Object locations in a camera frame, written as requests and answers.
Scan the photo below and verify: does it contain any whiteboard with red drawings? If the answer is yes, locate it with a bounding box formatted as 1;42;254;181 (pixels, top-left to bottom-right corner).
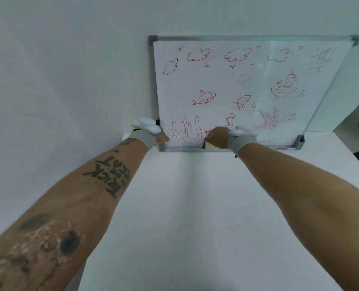
148;35;359;152

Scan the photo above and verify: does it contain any yellow sponge eraser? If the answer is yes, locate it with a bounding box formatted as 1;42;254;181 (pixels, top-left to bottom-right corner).
204;141;229;150

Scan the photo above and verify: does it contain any person's left forearm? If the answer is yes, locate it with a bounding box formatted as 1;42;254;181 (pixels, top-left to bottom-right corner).
0;139;149;291

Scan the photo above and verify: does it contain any person's right hand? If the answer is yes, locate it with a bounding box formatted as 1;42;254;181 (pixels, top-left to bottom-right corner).
204;125;258;157

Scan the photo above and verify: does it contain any person's right forearm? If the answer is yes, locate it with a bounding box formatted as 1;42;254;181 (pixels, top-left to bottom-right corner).
236;143;359;291

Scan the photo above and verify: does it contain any person's left hand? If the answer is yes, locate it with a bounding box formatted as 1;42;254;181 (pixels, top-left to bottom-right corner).
128;117;170;151

